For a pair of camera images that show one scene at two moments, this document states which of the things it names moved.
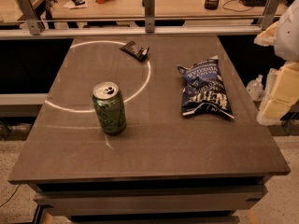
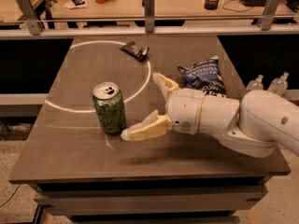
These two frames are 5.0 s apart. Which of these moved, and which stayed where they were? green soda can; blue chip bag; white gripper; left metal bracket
Moved: white gripper
Stayed: left metal bracket; green soda can; blue chip bag
